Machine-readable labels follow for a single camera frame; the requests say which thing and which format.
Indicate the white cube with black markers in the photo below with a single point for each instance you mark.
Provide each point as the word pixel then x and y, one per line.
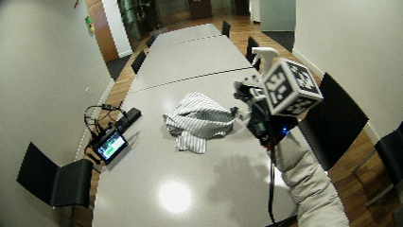
pixel 288 88

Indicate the black chair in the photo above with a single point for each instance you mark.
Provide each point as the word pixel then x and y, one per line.
pixel 335 123
pixel 251 50
pixel 392 157
pixel 58 179
pixel 224 28

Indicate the striped grey white shirt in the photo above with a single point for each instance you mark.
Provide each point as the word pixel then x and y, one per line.
pixel 196 119

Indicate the black rectangular box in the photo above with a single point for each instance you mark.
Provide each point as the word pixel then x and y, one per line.
pixel 129 116

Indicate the small black monitor with screen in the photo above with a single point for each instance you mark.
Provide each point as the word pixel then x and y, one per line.
pixel 110 147

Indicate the brown wooden door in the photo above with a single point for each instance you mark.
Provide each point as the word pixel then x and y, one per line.
pixel 102 30

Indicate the white wall socket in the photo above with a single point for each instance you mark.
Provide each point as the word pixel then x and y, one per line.
pixel 87 92

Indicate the green wall sign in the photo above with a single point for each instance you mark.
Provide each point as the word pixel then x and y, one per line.
pixel 89 23

